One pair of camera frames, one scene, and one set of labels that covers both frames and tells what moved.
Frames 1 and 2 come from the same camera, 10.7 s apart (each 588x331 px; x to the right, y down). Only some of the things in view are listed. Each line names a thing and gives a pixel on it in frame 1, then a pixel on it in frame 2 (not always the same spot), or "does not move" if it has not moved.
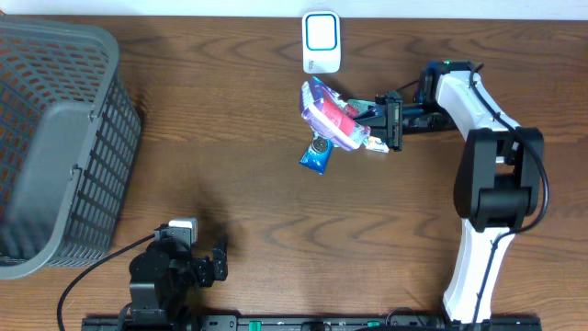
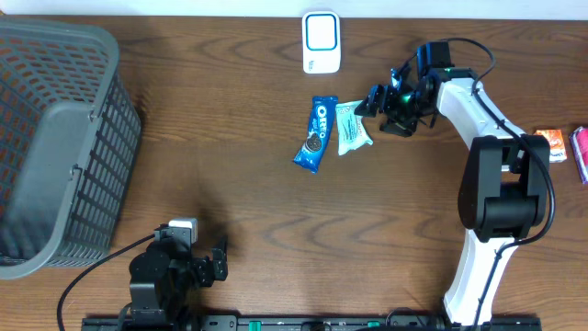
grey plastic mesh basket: x=69 y=128 does not move
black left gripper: x=219 y=265 does not move
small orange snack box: x=378 y=144 to x=557 y=145
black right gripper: x=390 y=126 to x=389 y=97
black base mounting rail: x=293 y=324 does not move
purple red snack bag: x=331 y=117 to x=579 y=140
